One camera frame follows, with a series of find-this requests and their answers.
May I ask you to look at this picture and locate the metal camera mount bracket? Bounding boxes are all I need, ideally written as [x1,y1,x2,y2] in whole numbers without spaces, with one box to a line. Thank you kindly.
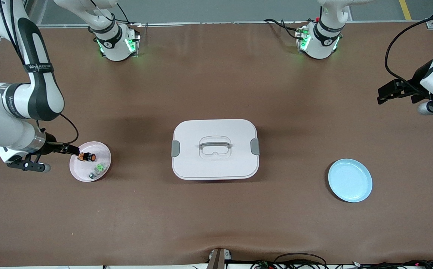
[207,248,232,269]

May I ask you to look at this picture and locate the tangled black cable bundle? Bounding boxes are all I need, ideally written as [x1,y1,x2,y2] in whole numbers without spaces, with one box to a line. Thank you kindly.
[250,253,433,269]

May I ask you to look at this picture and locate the light blue round plate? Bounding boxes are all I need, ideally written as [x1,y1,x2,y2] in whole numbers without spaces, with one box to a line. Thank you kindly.
[328,158,373,203]

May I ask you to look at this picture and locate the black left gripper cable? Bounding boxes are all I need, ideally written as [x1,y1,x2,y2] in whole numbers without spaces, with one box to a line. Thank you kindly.
[384,9,433,97]

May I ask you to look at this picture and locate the green push-button switch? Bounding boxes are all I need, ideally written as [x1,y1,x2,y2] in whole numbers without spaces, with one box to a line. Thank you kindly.
[89,162,110,180]

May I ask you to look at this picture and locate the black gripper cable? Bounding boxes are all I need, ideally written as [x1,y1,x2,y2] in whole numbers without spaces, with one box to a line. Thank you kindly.
[384,9,433,97]
[0,0,79,145]

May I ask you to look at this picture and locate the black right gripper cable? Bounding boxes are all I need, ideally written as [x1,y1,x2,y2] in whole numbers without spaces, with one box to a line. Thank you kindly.
[0,0,79,145]

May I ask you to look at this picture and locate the silver table edge rail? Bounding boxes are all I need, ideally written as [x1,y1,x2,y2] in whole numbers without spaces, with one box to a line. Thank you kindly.
[37,19,430,29]

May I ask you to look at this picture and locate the brown table cover mat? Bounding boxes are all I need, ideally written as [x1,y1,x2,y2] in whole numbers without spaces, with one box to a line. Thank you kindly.
[0,22,433,268]

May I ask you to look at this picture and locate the white lidded box grey latches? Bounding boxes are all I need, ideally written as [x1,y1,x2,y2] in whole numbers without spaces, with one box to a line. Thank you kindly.
[171,119,260,180]

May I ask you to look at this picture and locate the black right arm base cable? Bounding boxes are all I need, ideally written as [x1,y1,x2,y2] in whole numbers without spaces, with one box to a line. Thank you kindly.
[104,0,142,27]

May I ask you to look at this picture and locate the pink round plate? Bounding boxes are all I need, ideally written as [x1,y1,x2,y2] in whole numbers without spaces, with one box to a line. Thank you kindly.
[69,141,112,182]

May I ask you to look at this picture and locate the black left arm base cables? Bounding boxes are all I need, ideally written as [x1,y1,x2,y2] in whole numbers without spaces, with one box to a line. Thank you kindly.
[264,18,307,40]

